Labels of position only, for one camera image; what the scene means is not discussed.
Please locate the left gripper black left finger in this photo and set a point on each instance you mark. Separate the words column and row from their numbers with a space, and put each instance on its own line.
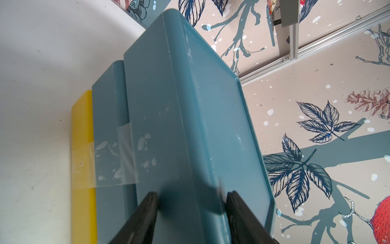
column 139, row 228

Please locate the yellow board under cabinet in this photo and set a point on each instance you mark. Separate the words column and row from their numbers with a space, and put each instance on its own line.
column 83, row 203

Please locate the teal drawer cabinet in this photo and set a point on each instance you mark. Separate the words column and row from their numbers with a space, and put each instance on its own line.
column 171, row 118

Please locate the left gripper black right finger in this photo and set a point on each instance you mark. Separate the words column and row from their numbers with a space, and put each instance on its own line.
column 244, row 226

